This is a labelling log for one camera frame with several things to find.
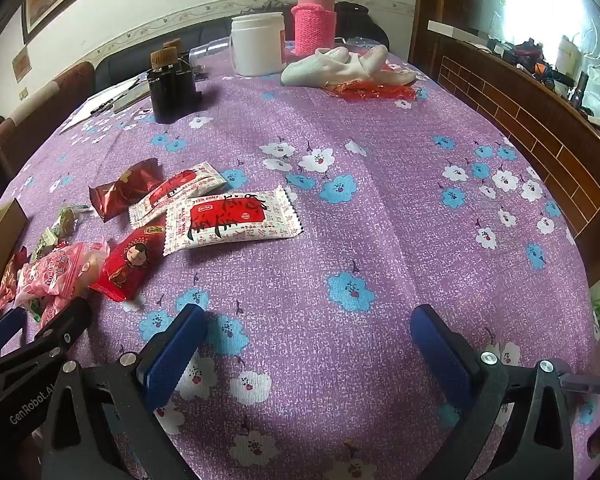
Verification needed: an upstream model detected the black sofa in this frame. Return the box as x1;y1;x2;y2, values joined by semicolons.
95;2;391;91

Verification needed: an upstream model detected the pink printed snack packet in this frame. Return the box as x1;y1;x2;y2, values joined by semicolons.
30;295;78;333
15;241;108;311

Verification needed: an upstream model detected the red figure snack packet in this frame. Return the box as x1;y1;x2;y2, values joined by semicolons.
89;224;168;303

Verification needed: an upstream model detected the white green snack packet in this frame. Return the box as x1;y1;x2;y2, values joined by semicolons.
30;227;68;261

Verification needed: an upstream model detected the white red-label snack packet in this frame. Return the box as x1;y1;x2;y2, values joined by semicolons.
162;185;303;257
128;161;227;228

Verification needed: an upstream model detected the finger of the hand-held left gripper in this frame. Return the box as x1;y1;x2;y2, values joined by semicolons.
0;306;28;356
0;299;93;386

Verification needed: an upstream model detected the black clip device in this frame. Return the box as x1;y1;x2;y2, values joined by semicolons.
147;47;182;123

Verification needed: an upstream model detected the clear plastic bottle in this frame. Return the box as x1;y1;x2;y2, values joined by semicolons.
189;39;233;68

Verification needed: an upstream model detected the wooden cabinet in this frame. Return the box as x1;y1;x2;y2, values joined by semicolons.
410;0;600;261

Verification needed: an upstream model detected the clutter of tools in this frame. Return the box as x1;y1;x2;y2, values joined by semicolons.
487;35;600;131

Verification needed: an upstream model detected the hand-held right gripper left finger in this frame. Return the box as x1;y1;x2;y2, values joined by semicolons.
40;304;207;480

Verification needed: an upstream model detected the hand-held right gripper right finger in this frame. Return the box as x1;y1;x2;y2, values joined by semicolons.
410;304;577;480

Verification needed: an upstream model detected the dark red snack packet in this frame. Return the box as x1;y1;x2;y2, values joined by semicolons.
89;158;163;223

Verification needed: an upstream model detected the green twist candy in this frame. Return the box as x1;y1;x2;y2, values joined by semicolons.
50;203;95;240

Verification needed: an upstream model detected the pink white box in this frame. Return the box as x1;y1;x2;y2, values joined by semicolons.
230;12;287;77

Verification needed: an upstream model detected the cardboard box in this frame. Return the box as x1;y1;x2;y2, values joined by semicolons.
0;197;29;321

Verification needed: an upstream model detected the black pen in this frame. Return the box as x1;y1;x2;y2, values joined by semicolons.
90;94;131;115

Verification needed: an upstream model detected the pink knit-covered bottle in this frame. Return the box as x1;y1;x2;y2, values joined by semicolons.
291;0;337;57

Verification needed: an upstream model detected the clipboard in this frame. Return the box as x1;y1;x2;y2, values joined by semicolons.
112;80;153;113

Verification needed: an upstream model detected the small red candy packet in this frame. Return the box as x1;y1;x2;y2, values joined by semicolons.
0;246;31;313

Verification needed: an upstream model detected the small wall plaque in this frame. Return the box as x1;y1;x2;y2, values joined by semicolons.
11;46;31;81

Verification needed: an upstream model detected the purple floral tablecloth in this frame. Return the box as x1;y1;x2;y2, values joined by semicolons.
0;40;600;480

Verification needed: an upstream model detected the black corked bottle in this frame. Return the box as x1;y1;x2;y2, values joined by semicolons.
167;39;203;106

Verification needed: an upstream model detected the red plastic wrapper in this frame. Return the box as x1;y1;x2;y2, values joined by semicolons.
322;62;416;103

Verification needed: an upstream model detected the white paper sheet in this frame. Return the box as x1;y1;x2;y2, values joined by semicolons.
60;74;148;133

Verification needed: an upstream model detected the brown armchair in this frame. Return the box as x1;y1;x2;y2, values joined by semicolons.
0;61;97;176

